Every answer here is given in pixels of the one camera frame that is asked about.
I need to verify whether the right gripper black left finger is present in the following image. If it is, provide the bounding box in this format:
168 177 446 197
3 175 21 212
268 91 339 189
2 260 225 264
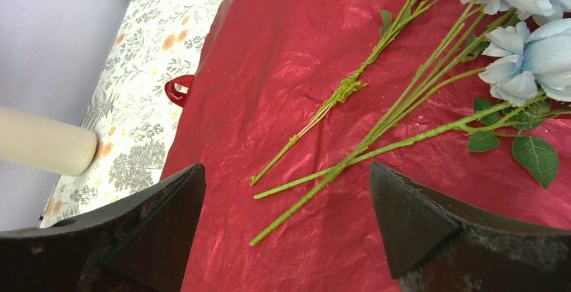
1 164 206 291

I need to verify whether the red ribbon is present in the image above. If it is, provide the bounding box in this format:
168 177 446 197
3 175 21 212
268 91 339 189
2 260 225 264
164 75 195 108

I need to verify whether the brown and red wrapping paper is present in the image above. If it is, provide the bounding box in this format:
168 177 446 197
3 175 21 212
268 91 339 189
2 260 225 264
163 0 570 291

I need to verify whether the light blue flower stem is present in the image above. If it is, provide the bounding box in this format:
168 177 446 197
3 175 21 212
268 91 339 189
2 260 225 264
248 0 571 247

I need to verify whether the floral patterned table mat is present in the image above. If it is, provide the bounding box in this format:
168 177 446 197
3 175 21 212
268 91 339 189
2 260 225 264
39 0 223 227

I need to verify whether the small blue bud stem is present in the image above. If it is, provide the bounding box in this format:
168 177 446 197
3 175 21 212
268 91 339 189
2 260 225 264
250 0 434 186

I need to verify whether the white ceramic vase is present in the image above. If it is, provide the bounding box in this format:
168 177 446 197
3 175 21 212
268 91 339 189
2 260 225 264
1 106 98 176

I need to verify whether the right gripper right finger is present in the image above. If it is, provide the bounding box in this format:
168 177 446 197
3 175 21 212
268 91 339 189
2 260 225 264
369 162 570 291

